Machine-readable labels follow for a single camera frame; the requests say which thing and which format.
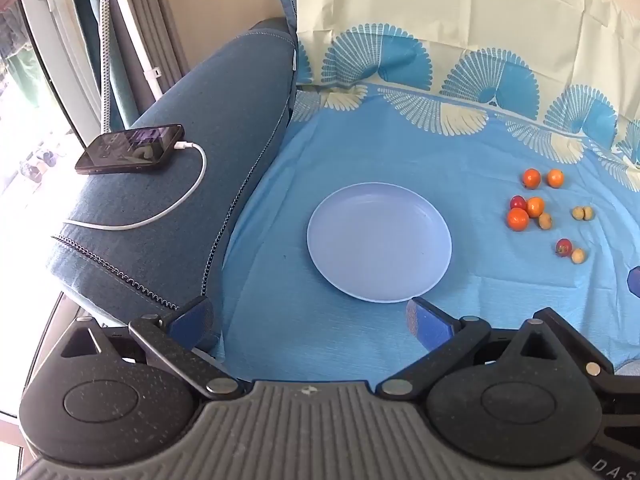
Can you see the white window frame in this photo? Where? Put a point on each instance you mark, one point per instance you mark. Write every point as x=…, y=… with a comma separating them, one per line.
x=55, y=25

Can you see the light blue plastic plate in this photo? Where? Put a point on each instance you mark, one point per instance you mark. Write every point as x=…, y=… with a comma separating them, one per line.
x=380, y=242

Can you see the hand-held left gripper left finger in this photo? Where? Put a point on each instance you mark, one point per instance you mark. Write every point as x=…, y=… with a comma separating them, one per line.
x=192, y=317

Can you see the red cherry tomato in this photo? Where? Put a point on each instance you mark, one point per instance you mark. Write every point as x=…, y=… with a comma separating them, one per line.
x=516, y=201
x=563, y=246

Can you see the beige curtain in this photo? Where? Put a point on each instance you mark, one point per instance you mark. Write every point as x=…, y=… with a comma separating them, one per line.
x=165, y=5

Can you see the blue fan-print blanket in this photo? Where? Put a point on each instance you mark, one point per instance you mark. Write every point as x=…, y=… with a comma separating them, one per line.
x=280, y=310

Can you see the small tan longan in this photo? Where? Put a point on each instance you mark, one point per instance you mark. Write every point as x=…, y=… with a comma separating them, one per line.
x=545, y=220
x=578, y=255
x=589, y=212
x=577, y=213

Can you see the black smartphone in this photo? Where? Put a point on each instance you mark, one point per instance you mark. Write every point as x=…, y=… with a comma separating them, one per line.
x=130, y=149

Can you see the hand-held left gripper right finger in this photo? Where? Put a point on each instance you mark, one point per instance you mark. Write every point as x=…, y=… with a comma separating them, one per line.
x=425, y=322

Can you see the blue fabric sofa armrest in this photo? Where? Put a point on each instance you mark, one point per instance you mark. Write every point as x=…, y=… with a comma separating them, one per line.
x=225, y=85

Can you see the white pole with clip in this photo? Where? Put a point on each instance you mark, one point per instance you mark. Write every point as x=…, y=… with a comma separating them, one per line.
x=142, y=57

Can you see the small orange kumquat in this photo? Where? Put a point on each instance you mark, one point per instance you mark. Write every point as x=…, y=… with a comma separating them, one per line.
x=555, y=178
x=536, y=207
x=517, y=219
x=531, y=177

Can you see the dark blue object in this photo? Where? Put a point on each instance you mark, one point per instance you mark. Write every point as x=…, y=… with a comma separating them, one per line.
x=634, y=280

